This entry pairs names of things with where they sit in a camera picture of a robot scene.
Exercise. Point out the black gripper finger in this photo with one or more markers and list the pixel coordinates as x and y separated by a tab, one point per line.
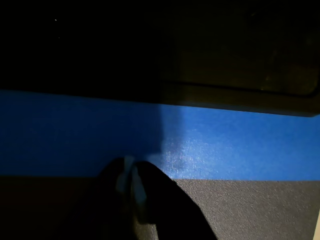
175	215
110	200

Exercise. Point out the blue tape strip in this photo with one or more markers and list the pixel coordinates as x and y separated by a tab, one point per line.
225	140

